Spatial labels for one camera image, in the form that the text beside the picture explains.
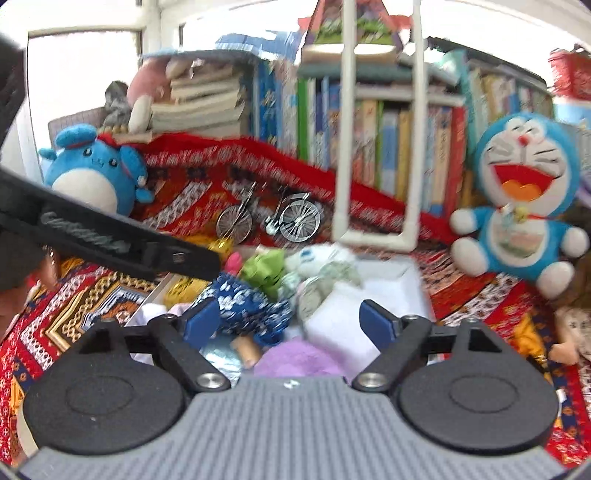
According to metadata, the blue floral pouch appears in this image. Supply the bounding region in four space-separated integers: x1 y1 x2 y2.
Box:
191 272 294 347

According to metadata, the pink plush toy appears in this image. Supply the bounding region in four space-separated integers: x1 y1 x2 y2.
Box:
127 58 195 132

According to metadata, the red plastic basket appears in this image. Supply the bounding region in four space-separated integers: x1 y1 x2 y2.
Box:
549 48 591 100

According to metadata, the stack of worn books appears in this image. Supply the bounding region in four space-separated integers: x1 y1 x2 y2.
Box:
150 55 252 139

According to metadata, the white pipe frame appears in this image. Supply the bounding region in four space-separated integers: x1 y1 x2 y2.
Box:
332 0 428 252

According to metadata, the green scrunchie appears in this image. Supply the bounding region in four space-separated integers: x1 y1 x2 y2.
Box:
240 251 287 301

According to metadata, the blue cat plush toy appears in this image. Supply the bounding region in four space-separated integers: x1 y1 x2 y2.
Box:
450 112 589 298

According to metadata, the metal bicycle model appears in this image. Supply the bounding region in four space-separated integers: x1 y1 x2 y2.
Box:
216 182 322 243

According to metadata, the blue round plush toy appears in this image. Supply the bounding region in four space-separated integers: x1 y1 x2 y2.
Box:
38 126 155 217

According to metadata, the lilac fluffy cloth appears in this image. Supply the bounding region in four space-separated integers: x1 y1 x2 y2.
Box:
253 337 347 378

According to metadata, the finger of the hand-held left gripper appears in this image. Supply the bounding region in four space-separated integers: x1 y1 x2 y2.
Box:
141 231 223 282

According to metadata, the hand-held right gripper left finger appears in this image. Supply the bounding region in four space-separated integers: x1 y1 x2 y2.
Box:
78 298 232 392

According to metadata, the grey cloth toy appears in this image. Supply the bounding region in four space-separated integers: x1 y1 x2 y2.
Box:
102 80 134 130

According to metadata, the white tray box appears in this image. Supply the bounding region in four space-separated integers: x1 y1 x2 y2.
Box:
131 244 437 370

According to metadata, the green floral sun hat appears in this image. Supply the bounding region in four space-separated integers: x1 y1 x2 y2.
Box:
281 263 363 324

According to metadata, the beige soft cylinder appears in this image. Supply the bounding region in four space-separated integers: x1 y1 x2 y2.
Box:
231 337 262 370

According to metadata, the row of colourful books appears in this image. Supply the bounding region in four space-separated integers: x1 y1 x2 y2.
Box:
252 60 555 217

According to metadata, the red patterned blanket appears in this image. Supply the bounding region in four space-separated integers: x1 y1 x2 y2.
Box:
0 131 591 467

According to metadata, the paper house model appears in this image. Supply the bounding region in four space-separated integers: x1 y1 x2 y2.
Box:
300 0 409 51

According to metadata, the long-haired doll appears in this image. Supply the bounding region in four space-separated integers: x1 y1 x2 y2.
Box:
547 203 591 365

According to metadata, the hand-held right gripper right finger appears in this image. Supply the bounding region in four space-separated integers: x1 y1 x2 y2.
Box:
352 300 509 393

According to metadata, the grey chair back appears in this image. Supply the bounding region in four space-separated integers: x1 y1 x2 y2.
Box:
47 107 109 139

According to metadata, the white foam block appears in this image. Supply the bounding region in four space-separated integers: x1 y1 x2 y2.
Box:
305 281 416 365

